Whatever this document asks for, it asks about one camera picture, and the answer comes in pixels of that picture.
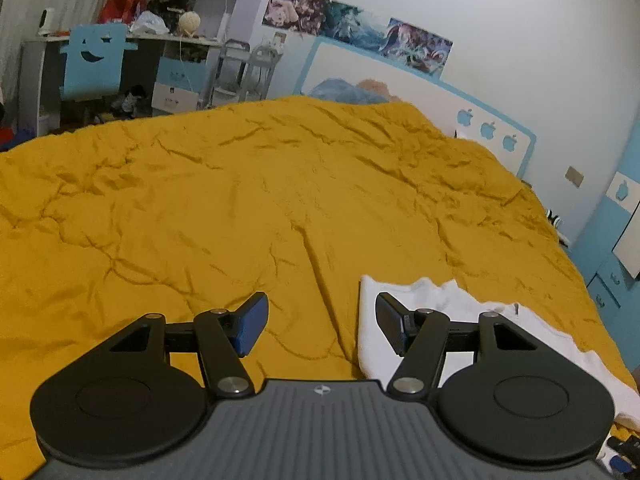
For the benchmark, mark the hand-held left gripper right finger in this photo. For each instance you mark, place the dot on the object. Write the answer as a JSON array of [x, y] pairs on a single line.
[[400, 330]]

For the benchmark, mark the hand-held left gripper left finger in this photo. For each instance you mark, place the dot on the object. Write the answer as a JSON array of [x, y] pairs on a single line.
[[250, 325]]

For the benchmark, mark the white t-shirt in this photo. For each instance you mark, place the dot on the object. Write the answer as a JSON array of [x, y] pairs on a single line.
[[450, 297]]

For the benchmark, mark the yellow blanket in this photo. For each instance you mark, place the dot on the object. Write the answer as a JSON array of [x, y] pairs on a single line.
[[250, 185]]

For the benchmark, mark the blue wardrobe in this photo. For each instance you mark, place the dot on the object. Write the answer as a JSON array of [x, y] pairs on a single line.
[[600, 255]]

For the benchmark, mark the white headboard with blue trim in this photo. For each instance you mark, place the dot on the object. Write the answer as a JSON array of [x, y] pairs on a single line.
[[425, 95]]

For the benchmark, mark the white box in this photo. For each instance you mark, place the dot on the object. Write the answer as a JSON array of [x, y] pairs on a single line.
[[174, 96]]

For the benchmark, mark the orange plush toy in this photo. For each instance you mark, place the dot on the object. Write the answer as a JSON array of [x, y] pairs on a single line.
[[377, 87]]

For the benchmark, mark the white paper sheet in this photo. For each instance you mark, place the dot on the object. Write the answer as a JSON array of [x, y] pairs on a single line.
[[631, 245]]

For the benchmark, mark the blue pillow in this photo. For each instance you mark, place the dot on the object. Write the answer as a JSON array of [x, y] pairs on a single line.
[[335, 91]]

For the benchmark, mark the grey metal rack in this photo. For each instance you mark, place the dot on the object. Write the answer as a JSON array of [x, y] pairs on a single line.
[[240, 72]]

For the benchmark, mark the grey desk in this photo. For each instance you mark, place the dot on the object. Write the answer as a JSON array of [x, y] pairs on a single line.
[[150, 45]]

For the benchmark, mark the blue chair with smiley face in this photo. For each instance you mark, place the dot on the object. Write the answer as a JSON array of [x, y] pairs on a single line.
[[95, 65]]

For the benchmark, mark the round ball lamp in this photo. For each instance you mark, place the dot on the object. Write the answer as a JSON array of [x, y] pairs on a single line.
[[190, 24]]

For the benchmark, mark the white plastic bag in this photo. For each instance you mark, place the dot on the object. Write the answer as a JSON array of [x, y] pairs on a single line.
[[149, 24]]

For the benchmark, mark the red bag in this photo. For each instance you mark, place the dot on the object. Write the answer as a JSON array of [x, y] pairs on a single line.
[[120, 5]]

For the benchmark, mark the wall socket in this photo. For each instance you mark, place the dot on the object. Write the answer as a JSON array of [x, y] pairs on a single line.
[[574, 176]]

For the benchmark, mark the wall poster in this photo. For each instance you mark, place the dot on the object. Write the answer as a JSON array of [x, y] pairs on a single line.
[[355, 25], [290, 10], [420, 47]]

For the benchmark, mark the white security camera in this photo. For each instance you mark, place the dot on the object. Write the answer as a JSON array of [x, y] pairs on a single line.
[[46, 20]]

